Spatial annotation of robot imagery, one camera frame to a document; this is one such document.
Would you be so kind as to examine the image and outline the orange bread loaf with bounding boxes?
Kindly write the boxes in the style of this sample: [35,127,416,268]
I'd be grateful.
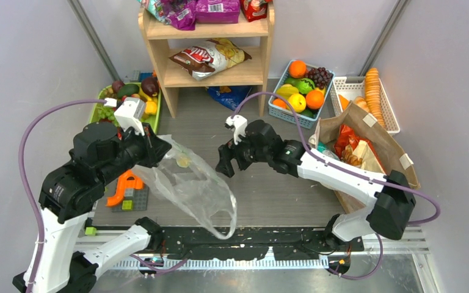
[338,95,349,111]

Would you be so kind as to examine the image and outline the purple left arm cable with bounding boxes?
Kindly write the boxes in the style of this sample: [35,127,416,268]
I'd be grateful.
[18,99,116,293]

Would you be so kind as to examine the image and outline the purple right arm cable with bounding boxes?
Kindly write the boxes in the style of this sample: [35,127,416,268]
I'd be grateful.
[232,92,442,281]

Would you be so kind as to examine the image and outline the Chuba chips bag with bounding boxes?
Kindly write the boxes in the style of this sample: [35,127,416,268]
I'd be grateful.
[169,38,252,81]

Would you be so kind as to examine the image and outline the green grape bunch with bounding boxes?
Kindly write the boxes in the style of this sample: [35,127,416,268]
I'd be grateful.
[96,106,119,127]

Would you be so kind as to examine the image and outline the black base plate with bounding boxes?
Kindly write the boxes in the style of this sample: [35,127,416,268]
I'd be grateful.
[157,226,364,261]

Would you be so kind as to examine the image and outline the purple snack bag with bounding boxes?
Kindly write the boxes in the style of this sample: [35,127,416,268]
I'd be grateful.
[138,0,197,31]

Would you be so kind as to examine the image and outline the wooden shelf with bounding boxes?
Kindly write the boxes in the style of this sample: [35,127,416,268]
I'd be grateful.
[138,2,275,118]

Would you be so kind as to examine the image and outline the orange snack bag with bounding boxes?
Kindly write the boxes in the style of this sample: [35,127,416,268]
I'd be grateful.
[334,124,385,173]

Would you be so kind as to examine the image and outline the avocado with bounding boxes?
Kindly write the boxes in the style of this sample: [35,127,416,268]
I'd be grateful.
[116,84,140,99]

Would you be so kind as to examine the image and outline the clear plastic bag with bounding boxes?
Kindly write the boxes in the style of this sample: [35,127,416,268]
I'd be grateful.
[133,134,238,240]

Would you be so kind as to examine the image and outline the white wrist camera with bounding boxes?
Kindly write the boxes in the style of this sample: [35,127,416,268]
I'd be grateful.
[104,97,146,136]
[225,115,248,145]

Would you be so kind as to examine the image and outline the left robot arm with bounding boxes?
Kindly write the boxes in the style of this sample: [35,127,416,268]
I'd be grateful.
[12,123,172,292]

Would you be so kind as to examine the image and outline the stacked round crackers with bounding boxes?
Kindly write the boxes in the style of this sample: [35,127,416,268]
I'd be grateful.
[365,68,386,128]

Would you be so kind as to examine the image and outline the teal snack bag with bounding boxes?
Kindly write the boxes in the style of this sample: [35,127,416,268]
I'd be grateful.
[316,142,339,161]

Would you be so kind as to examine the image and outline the lime lego brick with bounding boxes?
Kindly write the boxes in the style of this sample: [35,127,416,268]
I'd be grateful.
[122,200,134,211]

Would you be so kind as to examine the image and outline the orange fruit top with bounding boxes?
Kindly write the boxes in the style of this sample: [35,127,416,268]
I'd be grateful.
[288,60,308,79]

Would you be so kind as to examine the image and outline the brown burlap grocery bag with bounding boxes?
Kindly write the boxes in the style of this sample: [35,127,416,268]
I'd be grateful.
[310,101,421,214]

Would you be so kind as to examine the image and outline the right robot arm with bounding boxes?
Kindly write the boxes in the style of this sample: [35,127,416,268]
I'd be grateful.
[216,115,416,249]

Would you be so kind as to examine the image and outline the red snack bag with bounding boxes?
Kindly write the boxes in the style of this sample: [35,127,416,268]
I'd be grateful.
[240,0,272,22]

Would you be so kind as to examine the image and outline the blue fruit basket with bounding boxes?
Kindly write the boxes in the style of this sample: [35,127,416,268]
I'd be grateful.
[267,59,335,130]

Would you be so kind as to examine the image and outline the blue snack bag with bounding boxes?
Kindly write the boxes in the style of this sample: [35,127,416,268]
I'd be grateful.
[206,85,252,110]

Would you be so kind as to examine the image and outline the white bread basket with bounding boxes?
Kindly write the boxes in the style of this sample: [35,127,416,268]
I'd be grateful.
[329,76,400,136]

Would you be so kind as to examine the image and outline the orange fruit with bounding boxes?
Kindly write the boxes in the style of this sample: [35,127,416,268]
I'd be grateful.
[288,60,308,79]
[305,90,325,110]

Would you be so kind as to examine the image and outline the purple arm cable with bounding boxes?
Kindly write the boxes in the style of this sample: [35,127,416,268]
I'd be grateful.
[18,99,116,293]
[232,92,442,281]

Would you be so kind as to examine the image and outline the small croissant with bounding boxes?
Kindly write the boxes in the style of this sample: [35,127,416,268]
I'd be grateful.
[353,96,370,113]

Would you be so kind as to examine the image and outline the orange curved toy track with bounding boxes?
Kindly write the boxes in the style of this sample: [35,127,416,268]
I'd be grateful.
[106,170,144,207]

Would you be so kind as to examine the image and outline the dark grape bunch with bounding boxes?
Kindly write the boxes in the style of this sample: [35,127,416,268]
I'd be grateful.
[306,67,333,89]

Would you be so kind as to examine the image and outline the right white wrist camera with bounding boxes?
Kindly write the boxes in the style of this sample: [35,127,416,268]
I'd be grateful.
[225,115,248,145]

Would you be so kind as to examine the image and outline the magenta snack bag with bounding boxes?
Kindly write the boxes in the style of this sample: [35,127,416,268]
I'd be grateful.
[195,0,240,24]

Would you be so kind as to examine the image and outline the green fruit tray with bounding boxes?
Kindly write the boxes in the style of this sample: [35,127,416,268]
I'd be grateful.
[89,82,162,132]

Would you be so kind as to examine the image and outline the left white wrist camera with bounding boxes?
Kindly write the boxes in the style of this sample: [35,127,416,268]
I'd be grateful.
[104,97,146,136]

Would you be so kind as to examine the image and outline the small green toy block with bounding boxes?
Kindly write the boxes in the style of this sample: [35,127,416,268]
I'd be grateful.
[84,227,97,236]

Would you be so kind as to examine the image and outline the grey lego brick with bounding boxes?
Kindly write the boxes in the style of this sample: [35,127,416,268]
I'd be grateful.
[124,188,136,200]

